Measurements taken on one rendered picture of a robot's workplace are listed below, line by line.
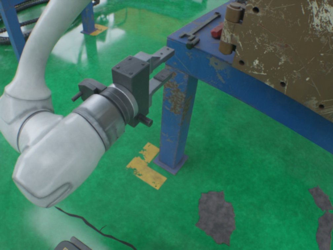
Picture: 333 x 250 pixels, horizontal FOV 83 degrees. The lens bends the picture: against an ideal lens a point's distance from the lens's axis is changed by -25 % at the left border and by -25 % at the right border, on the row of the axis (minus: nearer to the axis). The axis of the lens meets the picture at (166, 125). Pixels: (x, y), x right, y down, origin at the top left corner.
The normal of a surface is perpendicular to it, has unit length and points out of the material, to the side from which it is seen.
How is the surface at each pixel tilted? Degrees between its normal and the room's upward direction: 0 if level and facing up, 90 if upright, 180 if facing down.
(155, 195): 0
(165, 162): 90
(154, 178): 0
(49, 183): 51
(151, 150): 0
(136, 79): 90
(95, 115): 23
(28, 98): 66
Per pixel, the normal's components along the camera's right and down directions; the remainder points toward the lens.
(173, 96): -0.56, 0.62
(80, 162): 0.78, 0.11
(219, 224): 0.06, -0.64
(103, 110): 0.43, -0.36
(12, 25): 0.84, 0.44
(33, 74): 0.64, 0.35
